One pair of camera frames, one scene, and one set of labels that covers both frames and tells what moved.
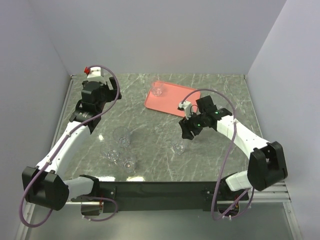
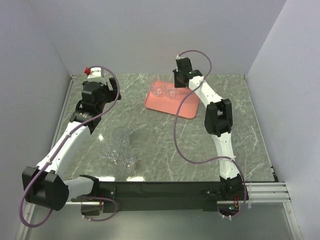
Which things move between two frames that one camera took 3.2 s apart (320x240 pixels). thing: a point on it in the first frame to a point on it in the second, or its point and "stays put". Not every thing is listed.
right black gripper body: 195,123 to 177,83
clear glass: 157,88 stays put
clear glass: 178,148 to 171,91
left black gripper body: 108,95 stays put
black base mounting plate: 113,194 stays put
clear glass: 122,135 stays put
